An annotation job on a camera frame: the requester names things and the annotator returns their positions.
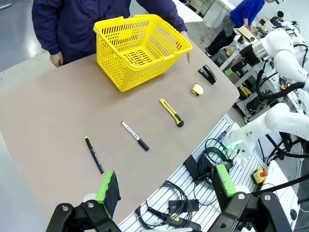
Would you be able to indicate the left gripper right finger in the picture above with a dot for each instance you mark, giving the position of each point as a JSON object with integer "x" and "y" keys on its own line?
{"x": 224, "y": 181}

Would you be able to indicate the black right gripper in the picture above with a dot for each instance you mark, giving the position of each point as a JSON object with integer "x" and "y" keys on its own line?
{"x": 248, "y": 55}

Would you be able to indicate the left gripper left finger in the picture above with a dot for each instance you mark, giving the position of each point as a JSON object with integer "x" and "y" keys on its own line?
{"x": 108, "y": 193}

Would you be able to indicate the black stapler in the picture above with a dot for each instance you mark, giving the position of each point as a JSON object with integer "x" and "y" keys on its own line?
{"x": 208, "y": 74}

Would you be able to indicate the yellow tape measure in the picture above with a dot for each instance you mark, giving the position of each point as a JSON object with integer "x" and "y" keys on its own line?
{"x": 197, "y": 89}

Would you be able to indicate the person left forearm navy sleeve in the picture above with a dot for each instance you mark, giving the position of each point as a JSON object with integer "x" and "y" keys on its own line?
{"x": 175, "y": 18}

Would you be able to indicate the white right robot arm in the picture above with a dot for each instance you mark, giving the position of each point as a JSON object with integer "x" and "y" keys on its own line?
{"x": 286, "y": 59}

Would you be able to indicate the person right forearm navy sleeve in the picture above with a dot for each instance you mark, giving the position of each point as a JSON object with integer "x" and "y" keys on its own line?
{"x": 46, "y": 36}

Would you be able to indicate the person in blue shirt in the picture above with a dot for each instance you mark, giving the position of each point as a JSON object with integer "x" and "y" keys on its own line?
{"x": 243, "y": 12}

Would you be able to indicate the seated person black hair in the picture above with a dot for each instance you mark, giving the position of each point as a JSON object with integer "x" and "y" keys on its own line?
{"x": 277, "y": 18}

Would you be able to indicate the yellow plastic shopping basket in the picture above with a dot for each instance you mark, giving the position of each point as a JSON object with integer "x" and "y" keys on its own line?
{"x": 116, "y": 60}

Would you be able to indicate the person torso navy jacket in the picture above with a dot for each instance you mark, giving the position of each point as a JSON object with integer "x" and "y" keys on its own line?
{"x": 79, "y": 24}

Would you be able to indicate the person left hand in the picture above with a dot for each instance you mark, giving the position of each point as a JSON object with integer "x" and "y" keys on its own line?
{"x": 187, "y": 46}

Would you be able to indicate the person right hand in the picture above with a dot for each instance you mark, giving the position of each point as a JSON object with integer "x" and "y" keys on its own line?
{"x": 57, "y": 60}

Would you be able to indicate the equipment cart with devices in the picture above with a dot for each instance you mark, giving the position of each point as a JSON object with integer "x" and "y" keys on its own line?
{"x": 246, "y": 79}

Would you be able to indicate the yellow emergency stop box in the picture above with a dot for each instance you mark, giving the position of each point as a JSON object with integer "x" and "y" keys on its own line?
{"x": 258, "y": 176}

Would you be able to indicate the black power adapter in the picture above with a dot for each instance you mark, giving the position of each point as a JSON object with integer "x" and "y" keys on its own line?
{"x": 191, "y": 166}

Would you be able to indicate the black pen yellow cap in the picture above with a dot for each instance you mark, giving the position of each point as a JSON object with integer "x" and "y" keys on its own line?
{"x": 94, "y": 155}

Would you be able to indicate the black tape piece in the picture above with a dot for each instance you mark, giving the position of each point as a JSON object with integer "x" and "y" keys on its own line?
{"x": 184, "y": 206}

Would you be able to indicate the white control box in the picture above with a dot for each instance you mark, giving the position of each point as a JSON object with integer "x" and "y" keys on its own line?
{"x": 280, "y": 178}

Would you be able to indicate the black connector yellow label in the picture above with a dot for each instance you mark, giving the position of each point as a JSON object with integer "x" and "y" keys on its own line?
{"x": 173, "y": 218}

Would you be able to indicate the white marker black cap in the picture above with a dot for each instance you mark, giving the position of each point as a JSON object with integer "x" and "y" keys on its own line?
{"x": 134, "y": 135}

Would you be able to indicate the yellow black utility knife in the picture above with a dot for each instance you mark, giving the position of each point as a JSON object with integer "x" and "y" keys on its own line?
{"x": 171, "y": 112}

